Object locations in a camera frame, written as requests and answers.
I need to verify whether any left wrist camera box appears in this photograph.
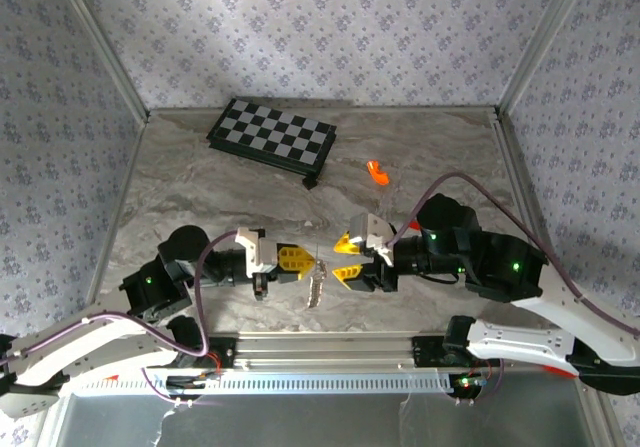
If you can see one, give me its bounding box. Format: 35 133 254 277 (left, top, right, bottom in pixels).
234 226 280 277

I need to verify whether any red plastic key fob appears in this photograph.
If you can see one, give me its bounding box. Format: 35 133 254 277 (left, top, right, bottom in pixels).
366 160 392 187

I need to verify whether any aluminium frame post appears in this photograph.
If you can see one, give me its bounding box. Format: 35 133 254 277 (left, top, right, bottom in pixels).
49 0 151 123
496 0 592 117

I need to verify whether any aluminium table edge rail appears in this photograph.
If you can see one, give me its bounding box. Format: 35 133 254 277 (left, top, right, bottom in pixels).
82 114 151 319
491 108 572 329

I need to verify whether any grey metal sheet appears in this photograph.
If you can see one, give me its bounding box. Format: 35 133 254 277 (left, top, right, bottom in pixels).
49 394 601 447

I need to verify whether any white slotted cable duct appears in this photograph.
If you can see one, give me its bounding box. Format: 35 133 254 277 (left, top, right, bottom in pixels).
64 369 454 398

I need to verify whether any white torn tape strip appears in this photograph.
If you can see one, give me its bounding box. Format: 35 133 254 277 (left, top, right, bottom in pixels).
148 400 177 447

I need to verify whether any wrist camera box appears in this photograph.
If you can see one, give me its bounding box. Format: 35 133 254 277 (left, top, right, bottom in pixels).
234 226 280 277
348 211 396 268

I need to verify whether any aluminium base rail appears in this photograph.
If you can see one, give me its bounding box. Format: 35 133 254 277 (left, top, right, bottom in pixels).
199 329 601 374

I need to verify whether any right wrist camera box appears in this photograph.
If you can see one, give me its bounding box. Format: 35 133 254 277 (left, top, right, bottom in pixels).
348 211 396 268

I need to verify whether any folded black chessboard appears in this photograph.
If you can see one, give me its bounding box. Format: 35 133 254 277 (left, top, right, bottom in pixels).
206 97 338 191

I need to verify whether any silver keyring with chain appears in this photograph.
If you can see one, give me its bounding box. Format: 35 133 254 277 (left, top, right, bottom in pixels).
305 243 330 311

